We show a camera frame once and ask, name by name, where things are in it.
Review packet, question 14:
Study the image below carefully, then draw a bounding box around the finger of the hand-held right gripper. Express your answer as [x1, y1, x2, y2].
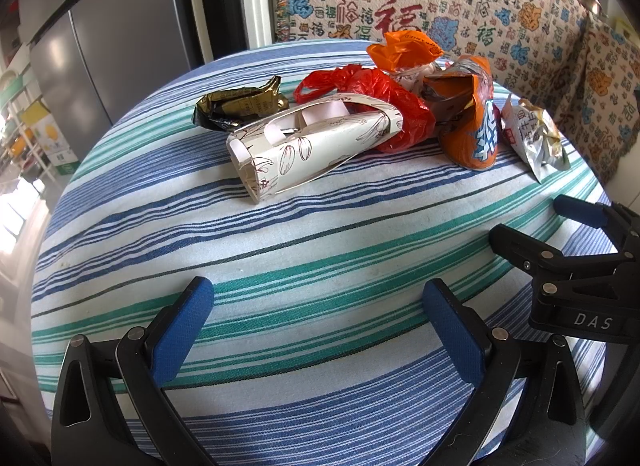
[554, 195, 640, 257]
[489, 224, 570, 280]

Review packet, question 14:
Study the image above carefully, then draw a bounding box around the red plastic bag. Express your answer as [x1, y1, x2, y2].
[294, 64, 437, 154]

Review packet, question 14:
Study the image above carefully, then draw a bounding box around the yellow green cardboard box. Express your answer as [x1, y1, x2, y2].
[20, 100, 78, 177]

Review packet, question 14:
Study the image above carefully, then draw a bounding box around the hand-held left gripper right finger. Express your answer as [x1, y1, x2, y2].
[422, 278, 587, 466]

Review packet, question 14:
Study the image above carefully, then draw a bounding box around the black gold wrapper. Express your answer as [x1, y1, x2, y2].
[194, 74, 288, 133]

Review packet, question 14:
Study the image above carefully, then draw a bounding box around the white silver snack packet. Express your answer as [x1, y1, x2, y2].
[500, 96, 572, 184]

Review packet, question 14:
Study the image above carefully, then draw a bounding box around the orange plastic bag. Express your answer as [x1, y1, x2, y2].
[366, 30, 445, 77]

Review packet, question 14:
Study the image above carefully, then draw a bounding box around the green shelf rack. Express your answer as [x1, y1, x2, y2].
[0, 43, 36, 167]

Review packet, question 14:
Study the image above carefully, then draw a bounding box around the white flower print paper box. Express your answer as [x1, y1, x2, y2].
[226, 93, 405, 205]

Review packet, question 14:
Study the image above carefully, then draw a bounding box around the orange snack packet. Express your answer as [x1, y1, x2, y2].
[422, 56, 501, 173]

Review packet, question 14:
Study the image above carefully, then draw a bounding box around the striped tablecloth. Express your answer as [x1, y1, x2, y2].
[30, 38, 621, 466]

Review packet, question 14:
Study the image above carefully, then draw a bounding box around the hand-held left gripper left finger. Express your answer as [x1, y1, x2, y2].
[51, 276, 216, 466]

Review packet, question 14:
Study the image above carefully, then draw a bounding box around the grey refrigerator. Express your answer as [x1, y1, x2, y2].
[0, 0, 201, 131]

